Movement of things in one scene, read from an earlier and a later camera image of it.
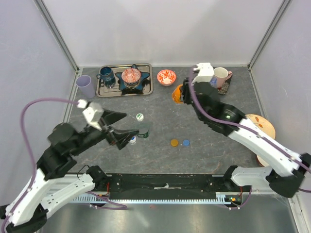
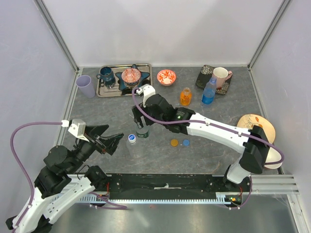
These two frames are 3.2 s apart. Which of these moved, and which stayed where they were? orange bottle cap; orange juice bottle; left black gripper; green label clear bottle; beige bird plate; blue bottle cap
Moved: left black gripper; orange juice bottle
Stayed: blue bottle cap; beige bird plate; green label clear bottle; orange bottle cap
